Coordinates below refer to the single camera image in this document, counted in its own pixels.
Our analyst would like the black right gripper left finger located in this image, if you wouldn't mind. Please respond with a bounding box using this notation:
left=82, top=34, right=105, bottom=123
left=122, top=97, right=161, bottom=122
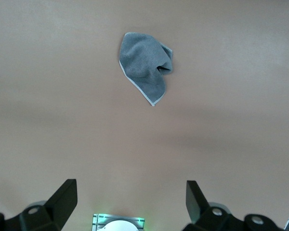
left=0, top=179, right=78, bottom=231

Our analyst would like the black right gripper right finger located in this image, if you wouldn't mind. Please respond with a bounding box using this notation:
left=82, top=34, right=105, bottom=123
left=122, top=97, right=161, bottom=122
left=183, top=180, right=289, bottom=231

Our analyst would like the grey and pink towel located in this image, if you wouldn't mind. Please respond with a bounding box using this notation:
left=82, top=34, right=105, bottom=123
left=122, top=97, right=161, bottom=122
left=118, top=32, right=173, bottom=107

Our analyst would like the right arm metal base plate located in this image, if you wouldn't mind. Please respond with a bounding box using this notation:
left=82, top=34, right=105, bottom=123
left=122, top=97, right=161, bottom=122
left=91, top=213, right=145, bottom=231

